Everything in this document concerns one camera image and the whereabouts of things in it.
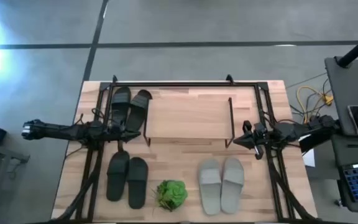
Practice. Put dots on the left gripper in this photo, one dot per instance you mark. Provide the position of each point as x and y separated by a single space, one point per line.
117 135

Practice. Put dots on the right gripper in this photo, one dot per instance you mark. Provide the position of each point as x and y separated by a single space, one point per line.
259 135

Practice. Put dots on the plain black slide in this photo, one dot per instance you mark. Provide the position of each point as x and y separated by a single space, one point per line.
137 183
117 177

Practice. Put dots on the grey slide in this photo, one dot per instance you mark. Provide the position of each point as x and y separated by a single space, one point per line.
210 189
232 186

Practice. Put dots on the wooden shelf with black legs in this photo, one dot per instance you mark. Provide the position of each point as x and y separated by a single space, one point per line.
188 115

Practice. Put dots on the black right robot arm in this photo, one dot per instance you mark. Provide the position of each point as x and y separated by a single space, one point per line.
291 130

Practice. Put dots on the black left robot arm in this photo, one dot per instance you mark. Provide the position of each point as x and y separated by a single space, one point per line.
57 131

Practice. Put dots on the black table clamp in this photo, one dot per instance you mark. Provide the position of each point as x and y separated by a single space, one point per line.
114 79
229 79

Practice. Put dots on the white paper sheet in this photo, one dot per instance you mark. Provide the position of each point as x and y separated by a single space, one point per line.
309 158

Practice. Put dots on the black diagonal bar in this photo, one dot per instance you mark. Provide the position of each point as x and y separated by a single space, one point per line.
312 143

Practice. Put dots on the green succulent in white pot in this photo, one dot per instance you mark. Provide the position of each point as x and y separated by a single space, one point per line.
171 194

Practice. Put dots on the grey side desk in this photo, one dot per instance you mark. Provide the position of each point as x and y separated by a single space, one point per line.
346 90

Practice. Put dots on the grey metal stand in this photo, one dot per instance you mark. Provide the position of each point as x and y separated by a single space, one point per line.
2 152

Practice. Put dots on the black pole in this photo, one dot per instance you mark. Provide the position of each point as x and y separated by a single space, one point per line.
356 49

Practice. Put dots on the black metal table frame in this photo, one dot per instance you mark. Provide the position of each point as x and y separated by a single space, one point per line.
182 84

